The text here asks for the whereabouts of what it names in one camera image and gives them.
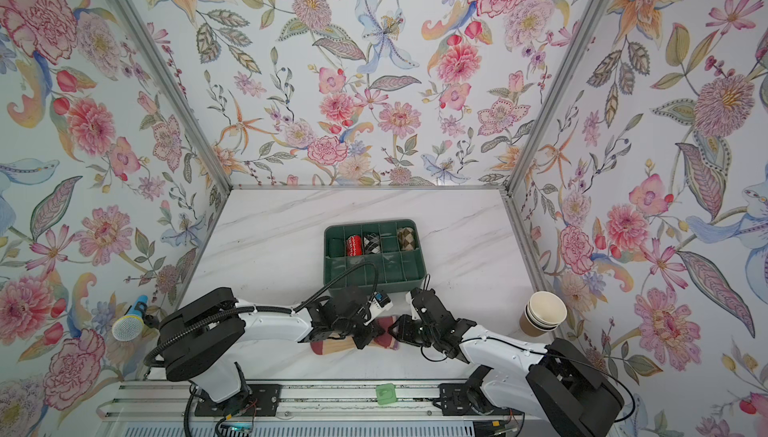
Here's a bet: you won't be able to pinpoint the red rolled sock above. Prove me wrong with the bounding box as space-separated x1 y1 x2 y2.
345 235 364 257

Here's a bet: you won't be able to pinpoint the green sticky tag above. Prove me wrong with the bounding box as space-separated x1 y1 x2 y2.
375 383 398 406

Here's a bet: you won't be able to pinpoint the striped tan maroon purple sock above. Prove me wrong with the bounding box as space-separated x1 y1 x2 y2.
310 316 399 356

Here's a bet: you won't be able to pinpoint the blue white toy microphone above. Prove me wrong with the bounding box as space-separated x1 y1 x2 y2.
111 295 148 342

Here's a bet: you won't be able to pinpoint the black white argyle rolled sock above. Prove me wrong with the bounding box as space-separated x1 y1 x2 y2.
362 232 381 255

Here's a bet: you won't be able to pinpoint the stacked paper cups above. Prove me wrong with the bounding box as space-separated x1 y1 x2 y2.
519 291 568 337

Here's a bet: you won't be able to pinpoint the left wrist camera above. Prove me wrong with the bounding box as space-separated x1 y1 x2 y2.
367 291 393 322

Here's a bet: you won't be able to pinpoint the green divided organizer tray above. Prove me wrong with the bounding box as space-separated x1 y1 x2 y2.
323 219 428 294

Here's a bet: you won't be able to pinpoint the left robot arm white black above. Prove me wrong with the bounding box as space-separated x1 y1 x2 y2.
144 286 392 407

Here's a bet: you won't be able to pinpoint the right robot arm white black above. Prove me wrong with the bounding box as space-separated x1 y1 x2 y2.
388 288 625 436

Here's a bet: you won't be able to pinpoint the brown checkered rolled sock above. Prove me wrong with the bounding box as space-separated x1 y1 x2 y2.
397 227 417 252

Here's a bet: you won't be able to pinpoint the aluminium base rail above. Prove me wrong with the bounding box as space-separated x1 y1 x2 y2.
95 378 541 423

